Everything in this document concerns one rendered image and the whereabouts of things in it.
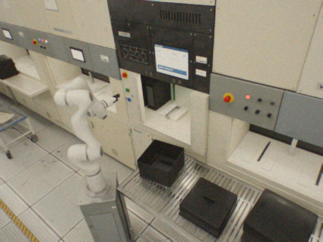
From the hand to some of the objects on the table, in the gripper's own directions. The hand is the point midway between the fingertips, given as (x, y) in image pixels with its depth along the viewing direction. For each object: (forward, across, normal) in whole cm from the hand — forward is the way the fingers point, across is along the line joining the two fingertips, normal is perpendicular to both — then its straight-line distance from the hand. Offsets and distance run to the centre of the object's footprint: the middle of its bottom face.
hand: (117, 95), depth 211 cm
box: (-23, -146, +44) cm, 154 cm away
